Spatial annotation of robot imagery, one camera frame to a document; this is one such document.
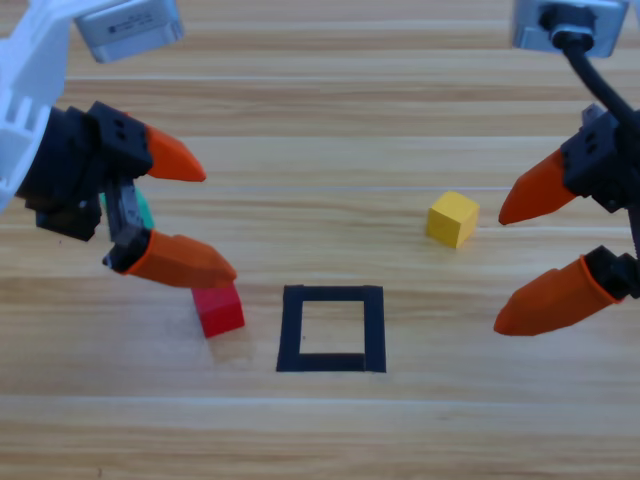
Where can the red wooden block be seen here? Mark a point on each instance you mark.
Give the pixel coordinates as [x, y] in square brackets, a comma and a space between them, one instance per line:
[220, 315]

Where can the yellow wooden block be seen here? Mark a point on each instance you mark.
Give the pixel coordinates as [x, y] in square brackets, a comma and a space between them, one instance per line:
[452, 222]

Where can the black tape square outline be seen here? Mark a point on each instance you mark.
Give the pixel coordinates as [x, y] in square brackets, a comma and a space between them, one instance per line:
[290, 325]

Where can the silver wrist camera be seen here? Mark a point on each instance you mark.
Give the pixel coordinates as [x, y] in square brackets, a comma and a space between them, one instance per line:
[527, 30]
[130, 35]

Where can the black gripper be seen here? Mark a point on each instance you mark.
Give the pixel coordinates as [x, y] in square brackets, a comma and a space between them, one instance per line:
[60, 165]
[605, 160]

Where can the green wooden block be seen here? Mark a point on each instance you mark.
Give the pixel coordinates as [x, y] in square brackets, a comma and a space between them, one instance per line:
[146, 212]

